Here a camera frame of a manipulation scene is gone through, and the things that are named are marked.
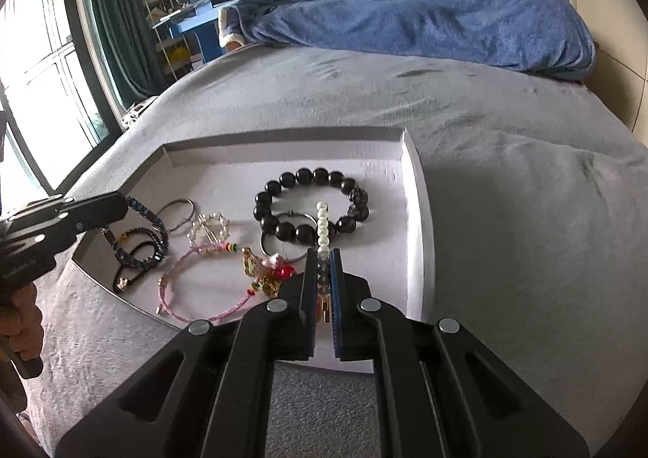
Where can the blue fleece blanket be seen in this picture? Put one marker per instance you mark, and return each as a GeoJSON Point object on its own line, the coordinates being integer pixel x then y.
{"type": "Point", "coordinates": [430, 17]}

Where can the red bead charm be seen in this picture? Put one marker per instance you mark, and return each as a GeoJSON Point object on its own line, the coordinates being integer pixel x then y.
{"type": "Point", "coordinates": [286, 271]}

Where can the pearl hair clip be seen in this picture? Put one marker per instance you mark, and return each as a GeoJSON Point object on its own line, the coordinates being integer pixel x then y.
{"type": "Point", "coordinates": [322, 230]}

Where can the black framed window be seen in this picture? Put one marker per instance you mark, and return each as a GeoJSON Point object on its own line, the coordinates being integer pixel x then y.
{"type": "Point", "coordinates": [45, 63]}

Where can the yellow object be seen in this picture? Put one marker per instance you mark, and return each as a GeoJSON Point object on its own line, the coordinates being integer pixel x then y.
{"type": "Point", "coordinates": [179, 55]}

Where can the teal curtain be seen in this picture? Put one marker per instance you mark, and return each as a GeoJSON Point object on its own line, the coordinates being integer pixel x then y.
{"type": "Point", "coordinates": [126, 17]}

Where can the white metal rack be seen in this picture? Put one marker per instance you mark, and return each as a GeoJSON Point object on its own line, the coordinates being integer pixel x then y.
{"type": "Point", "coordinates": [167, 33]}

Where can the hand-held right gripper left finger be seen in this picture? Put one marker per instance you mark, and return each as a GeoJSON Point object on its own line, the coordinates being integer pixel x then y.
{"type": "Point", "coordinates": [310, 306]}

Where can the beige padded headboard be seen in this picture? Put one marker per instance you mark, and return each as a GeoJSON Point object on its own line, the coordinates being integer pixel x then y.
{"type": "Point", "coordinates": [612, 33]}

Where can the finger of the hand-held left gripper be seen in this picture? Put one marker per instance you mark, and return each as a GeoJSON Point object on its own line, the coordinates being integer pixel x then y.
{"type": "Point", "coordinates": [96, 212]}

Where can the blue desk with shelf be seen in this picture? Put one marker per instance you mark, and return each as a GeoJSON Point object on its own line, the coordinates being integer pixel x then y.
{"type": "Point", "coordinates": [202, 27]}

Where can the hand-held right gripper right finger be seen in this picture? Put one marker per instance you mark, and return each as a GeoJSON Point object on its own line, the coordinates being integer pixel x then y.
{"type": "Point", "coordinates": [336, 306]}

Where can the gold pendant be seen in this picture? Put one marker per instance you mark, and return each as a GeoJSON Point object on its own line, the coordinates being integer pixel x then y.
{"type": "Point", "coordinates": [249, 260]}

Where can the person's left hand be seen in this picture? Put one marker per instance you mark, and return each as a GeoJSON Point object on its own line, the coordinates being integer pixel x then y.
{"type": "Point", "coordinates": [23, 321]}

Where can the white plastic object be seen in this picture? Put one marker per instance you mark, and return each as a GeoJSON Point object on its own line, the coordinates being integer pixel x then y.
{"type": "Point", "coordinates": [137, 111]}

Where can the grey shallow cardboard box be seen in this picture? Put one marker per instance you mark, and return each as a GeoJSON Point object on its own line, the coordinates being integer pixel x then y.
{"type": "Point", "coordinates": [217, 184]}

